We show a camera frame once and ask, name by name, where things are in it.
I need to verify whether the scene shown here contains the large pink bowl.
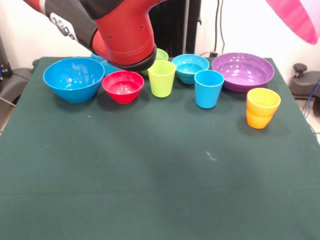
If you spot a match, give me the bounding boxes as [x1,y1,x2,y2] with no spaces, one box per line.
[265,0,319,45]

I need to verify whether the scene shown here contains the dark green tablecloth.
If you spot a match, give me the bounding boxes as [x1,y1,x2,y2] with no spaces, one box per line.
[0,56,320,240]

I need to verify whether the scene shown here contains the green cup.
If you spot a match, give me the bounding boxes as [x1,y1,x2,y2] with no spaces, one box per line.
[147,59,177,98]

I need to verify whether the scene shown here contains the black equipment case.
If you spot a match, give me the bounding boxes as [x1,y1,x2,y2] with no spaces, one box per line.
[0,36,12,83]

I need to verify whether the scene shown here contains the black wall cable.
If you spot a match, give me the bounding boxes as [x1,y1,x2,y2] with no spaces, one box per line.
[213,0,226,56]

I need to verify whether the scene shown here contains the small cyan bowl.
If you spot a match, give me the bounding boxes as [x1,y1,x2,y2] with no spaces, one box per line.
[171,53,210,85]

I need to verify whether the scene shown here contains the dark grey machine base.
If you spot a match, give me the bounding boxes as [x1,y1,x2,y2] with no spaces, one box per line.
[289,63,320,101]
[0,67,33,106]

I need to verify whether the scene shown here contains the small blue bowl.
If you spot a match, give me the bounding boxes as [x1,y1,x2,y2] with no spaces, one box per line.
[90,51,120,77]

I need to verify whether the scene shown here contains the large blue bowl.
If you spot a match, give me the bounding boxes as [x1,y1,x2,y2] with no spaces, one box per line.
[42,57,105,104]

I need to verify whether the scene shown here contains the blue cup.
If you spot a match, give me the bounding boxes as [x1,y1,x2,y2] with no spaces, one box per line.
[194,69,225,110]

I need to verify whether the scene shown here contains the orange cup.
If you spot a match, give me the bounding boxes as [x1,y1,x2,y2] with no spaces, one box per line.
[246,109,274,130]
[246,87,282,118]

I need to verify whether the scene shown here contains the small red bowl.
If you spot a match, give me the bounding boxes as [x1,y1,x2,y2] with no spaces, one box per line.
[101,70,145,105]

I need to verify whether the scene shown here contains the small green bowl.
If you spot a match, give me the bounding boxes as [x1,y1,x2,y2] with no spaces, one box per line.
[141,48,170,77]

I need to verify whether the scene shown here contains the black pedestal column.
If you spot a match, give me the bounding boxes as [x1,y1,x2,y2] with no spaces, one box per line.
[149,0,203,59]

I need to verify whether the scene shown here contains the large purple bowl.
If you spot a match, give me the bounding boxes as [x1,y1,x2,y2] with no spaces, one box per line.
[211,52,276,94]

